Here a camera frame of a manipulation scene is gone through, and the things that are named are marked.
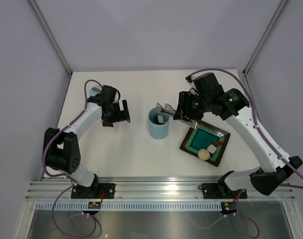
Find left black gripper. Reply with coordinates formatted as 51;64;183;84
102;100;129;127

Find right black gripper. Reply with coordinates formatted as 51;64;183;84
173;91;211;120

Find metal tongs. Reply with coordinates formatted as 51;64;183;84
156;103;198;129

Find rice roll green centre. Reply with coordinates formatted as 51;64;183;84
157;115;167;124

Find blue cylindrical lunch container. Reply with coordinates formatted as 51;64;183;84
148;108;170;140

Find blue container lid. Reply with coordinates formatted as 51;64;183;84
89;85;102;96

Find red food piece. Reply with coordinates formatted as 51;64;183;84
212;141;223;146

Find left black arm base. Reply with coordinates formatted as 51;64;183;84
71;183;116;199

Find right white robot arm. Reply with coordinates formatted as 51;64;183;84
173;72;303;197

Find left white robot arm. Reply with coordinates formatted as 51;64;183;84
42;85;130;199

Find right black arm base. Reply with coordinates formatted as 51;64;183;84
198;183;248;199

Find white rice roll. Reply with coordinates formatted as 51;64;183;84
207;144;217;154

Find steamed bun lower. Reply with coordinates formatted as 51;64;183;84
198;149;210;161

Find aluminium mounting rail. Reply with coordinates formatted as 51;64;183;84
24;176;296;202

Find left aluminium frame post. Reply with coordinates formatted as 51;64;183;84
27;0;73;77

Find aluminium frame post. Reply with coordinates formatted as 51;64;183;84
243;0;290;77
27;0;73;77

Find white slotted cable duct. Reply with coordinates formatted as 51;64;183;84
36;201;222;212

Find right aluminium frame post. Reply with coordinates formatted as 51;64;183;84
243;0;290;77

